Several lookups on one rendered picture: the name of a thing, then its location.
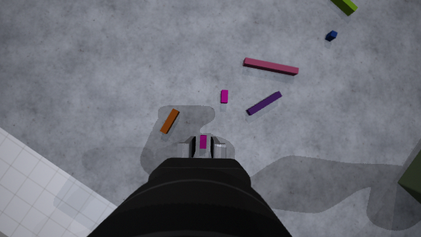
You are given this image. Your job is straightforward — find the magenta rod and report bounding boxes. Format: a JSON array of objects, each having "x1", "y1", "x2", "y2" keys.
[
  {"x1": 221, "y1": 90, "x2": 228, "y2": 103},
  {"x1": 200, "y1": 135, "x2": 207, "y2": 149}
]

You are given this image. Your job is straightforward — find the purple rod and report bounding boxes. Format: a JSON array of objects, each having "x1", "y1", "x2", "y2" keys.
[{"x1": 246, "y1": 91, "x2": 282, "y2": 116}]

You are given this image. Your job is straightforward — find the lime green rectangular bar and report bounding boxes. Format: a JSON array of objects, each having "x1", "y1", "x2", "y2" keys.
[{"x1": 331, "y1": 0, "x2": 358, "y2": 16}]

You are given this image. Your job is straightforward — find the pink rod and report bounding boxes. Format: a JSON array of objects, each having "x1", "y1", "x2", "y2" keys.
[{"x1": 243, "y1": 57, "x2": 299, "y2": 76}]

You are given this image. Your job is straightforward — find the small blue cube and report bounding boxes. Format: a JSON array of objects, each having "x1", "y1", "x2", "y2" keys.
[{"x1": 325, "y1": 30, "x2": 337, "y2": 41}]

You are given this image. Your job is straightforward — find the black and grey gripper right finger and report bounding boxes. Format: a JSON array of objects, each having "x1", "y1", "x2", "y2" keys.
[{"x1": 210, "y1": 137, "x2": 226, "y2": 159}]

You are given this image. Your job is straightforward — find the orange rod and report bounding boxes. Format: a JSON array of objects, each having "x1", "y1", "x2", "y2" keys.
[{"x1": 160, "y1": 109, "x2": 180, "y2": 134}]

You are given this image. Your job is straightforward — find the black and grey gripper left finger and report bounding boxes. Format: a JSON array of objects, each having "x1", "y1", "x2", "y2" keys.
[{"x1": 177, "y1": 136, "x2": 196, "y2": 158}]

